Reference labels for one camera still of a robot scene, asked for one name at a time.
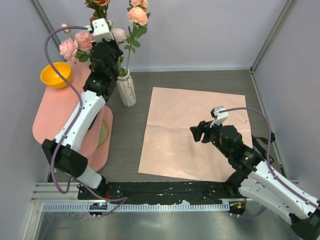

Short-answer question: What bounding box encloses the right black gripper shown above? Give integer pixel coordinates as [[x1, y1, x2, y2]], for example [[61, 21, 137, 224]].
[[190, 117, 231, 158]]

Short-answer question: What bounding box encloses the pink rose bud stem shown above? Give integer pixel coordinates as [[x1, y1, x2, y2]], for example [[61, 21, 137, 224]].
[[59, 29, 94, 63]]

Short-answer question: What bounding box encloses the pink flower bouquet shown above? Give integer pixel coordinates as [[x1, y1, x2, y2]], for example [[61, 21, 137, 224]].
[[137, 86, 256, 183]]

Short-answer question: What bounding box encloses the red leafy flower stem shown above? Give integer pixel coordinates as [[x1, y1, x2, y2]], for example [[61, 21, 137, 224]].
[[84, 0, 111, 23]]

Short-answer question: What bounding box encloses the peach rose stem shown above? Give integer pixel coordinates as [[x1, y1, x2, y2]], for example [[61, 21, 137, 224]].
[[124, 0, 151, 71]]

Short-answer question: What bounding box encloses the black ribbon gold lettering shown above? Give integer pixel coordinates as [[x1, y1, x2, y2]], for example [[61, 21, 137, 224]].
[[251, 131, 276, 166]]

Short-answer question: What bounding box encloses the pale pink rose stem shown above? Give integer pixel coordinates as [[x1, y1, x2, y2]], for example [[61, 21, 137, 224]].
[[107, 20, 127, 44]]

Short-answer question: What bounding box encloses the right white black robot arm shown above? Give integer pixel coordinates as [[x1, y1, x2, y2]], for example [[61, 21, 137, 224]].
[[190, 121, 320, 240]]

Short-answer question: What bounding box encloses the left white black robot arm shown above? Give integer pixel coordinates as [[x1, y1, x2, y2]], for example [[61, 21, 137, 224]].
[[42, 39, 123, 200]]

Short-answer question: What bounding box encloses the white ribbed ceramic vase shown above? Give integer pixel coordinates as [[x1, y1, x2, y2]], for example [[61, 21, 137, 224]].
[[116, 70, 137, 107]]

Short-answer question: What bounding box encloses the orange plastic bowl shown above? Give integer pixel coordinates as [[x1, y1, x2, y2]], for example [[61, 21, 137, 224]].
[[40, 62, 72, 89]]

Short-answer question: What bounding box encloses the pink tiered wooden shelf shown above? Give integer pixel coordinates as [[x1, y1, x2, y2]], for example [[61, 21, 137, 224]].
[[32, 60, 113, 172]]

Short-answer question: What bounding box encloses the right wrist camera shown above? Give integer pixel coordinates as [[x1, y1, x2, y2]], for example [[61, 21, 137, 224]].
[[210, 106, 229, 128]]

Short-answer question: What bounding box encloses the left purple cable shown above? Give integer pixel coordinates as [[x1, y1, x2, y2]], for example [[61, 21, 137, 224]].
[[44, 25, 129, 217]]

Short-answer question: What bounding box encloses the purple cable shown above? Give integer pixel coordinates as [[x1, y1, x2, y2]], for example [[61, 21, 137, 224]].
[[223, 107, 320, 220], [44, 25, 129, 217]]

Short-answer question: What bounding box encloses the slotted white cable duct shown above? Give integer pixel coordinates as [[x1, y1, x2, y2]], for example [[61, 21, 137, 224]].
[[42, 201, 230, 213]]

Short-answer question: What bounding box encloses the black mounting base plate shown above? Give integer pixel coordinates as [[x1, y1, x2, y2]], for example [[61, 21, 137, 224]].
[[76, 180, 245, 206]]

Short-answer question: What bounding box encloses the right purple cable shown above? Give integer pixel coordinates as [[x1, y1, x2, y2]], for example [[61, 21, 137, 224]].
[[223, 107, 320, 220]]

